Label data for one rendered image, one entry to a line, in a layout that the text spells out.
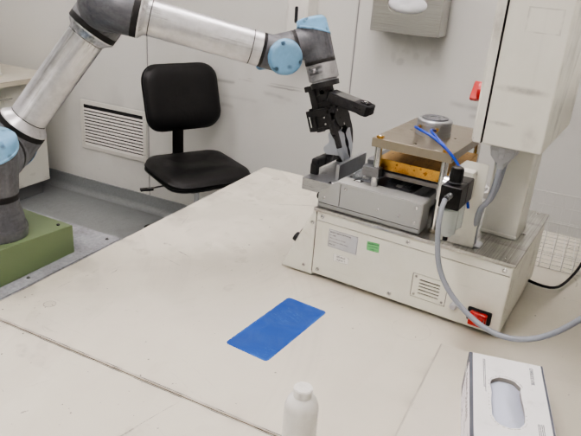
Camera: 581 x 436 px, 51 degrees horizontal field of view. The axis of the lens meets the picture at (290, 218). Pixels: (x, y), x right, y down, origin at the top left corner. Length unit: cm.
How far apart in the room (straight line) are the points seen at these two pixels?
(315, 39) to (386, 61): 142
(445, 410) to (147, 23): 93
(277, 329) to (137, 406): 34
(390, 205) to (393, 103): 161
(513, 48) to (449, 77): 164
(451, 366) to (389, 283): 30
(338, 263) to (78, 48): 76
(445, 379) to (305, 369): 25
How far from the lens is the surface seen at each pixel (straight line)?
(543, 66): 121
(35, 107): 154
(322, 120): 153
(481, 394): 101
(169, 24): 135
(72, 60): 151
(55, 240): 156
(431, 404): 108
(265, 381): 114
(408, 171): 138
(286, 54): 135
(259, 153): 327
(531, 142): 123
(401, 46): 289
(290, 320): 132
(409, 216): 134
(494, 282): 132
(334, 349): 125
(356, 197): 138
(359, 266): 142
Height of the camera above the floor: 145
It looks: 23 degrees down
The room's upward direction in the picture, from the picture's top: 4 degrees clockwise
